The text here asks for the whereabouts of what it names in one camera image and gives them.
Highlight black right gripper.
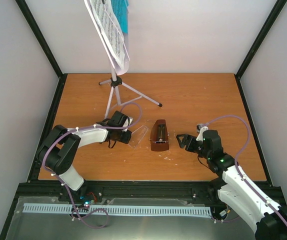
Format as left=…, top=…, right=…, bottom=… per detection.
left=177, top=133, right=211, bottom=159

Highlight clear plastic metronome cover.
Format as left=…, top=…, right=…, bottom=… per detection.
left=127, top=125, right=149, bottom=149

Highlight brown wooden metronome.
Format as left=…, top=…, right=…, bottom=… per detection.
left=150, top=119, right=170, bottom=152

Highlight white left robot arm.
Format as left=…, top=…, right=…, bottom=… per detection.
left=36, top=111, right=133, bottom=202

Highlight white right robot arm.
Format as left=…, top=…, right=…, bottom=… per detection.
left=176, top=127, right=287, bottom=240

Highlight white tripod music stand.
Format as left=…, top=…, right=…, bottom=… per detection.
left=98, top=61, right=163, bottom=118

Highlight white sheet music pages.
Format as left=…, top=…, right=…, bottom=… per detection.
left=84, top=0, right=130, bottom=75

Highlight teal folder on stand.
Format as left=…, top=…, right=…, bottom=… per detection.
left=111, top=0, right=129, bottom=34

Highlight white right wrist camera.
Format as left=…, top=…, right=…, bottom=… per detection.
left=196, top=123, right=209, bottom=141

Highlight black aluminium frame rail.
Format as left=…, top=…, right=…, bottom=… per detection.
left=15, top=180, right=224, bottom=207

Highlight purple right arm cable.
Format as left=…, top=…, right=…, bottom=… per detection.
left=205, top=114, right=287, bottom=240

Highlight light blue cable duct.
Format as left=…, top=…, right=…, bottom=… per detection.
left=22, top=203, right=212, bottom=218

